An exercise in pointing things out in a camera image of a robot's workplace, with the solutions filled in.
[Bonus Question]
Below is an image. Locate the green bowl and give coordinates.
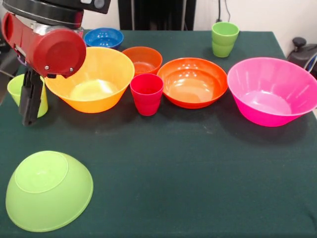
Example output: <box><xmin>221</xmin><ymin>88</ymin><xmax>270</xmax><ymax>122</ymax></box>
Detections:
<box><xmin>5</xmin><ymin>150</ymin><xmax>94</xmax><ymax>233</ymax></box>

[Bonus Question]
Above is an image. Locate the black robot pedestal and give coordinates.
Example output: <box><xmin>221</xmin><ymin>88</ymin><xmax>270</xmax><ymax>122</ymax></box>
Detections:
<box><xmin>117</xmin><ymin>0</ymin><xmax>196</xmax><ymax>31</ymax></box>

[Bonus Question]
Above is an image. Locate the black wall cable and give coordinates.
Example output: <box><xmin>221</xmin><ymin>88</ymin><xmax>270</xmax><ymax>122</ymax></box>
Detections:
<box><xmin>216</xmin><ymin>0</ymin><xmax>231</xmax><ymax>23</ymax></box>

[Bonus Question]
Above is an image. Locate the pink bowl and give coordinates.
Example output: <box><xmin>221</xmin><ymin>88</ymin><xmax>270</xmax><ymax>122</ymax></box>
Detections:
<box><xmin>227</xmin><ymin>57</ymin><xmax>317</xmax><ymax>127</ymax></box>

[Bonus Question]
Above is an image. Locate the wide orange-red bowl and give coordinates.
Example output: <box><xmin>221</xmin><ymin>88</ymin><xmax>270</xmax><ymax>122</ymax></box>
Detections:
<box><xmin>157</xmin><ymin>58</ymin><xmax>228</xmax><ymax>110</ymax></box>

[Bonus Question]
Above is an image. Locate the large yellow-orange bowl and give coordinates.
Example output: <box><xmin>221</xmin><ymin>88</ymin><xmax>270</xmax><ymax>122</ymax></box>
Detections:
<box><xmin>45</xmin><ymin>46</ymin><xmax>135</xmax><ymax>114</ymax></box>

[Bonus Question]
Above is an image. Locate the magenta red cup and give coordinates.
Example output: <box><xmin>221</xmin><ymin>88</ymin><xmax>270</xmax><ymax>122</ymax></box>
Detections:
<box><xmin>129</xmin><ymin>73</ymin><xmax>164</xmax><ymax>117</ymax></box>

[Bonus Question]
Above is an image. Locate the small orange-red bowl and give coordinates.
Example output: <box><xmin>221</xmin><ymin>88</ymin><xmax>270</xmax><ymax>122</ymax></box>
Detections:
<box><xmin>121</xmin><ymin>46</ymin><xmax>163</xmax><ymax>76</ymax></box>

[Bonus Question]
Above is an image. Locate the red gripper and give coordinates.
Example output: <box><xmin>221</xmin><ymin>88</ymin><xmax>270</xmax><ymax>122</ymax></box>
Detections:
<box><xmin>1</xmin><ymin>12</ymin><xmax>87</xmax><ymax>126</ymax></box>

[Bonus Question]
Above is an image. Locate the green cup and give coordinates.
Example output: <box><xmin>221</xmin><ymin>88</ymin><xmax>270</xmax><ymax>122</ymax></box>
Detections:
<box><xmin>211</xmin><ymin>21</ymin><xmax>240</xmax><ymax>59</ymax></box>

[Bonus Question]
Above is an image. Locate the dark green tablecloth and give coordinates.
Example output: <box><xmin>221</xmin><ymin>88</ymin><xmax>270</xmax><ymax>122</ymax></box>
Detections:
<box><xmin>0</xmin><ymin>29</ymin><xmax>317</xmax><ymax>238</ymax></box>

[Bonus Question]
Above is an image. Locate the blue bowl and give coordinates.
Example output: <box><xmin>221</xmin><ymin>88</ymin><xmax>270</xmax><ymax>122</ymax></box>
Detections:
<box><xmin>83</xmin><ymin>27</ymin><xmax>124</xmax><ymax>50</ymax></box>

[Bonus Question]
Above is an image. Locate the lime yellow cup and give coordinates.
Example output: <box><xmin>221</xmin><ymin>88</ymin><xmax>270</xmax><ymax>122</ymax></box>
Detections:
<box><xmin>7</xmin><ymin>73</ymin><xmax>49</xmax><ymax>119</ymax></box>

